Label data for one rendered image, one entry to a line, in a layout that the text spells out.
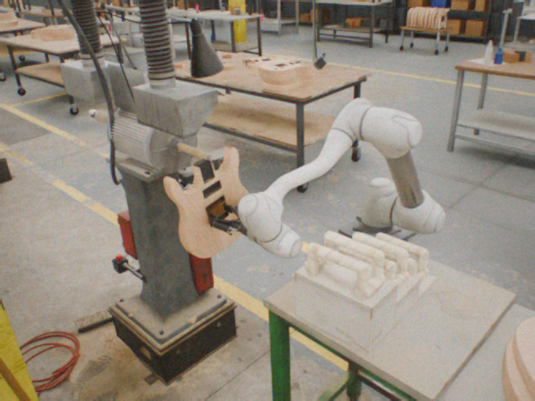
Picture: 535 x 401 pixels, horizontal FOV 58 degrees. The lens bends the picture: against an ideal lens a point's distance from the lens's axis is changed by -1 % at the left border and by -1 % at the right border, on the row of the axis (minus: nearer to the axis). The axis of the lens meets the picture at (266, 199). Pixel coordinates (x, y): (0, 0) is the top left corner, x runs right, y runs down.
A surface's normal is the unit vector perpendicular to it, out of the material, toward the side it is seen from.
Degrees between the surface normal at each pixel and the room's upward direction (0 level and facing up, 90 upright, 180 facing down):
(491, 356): 0
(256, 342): 0
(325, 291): 90
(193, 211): 88
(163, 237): 90
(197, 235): 88
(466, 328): 0
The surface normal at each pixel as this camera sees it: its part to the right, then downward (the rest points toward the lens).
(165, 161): 0.64, 0.41
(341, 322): -0.67, 0.37
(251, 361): -0.04, -0.89
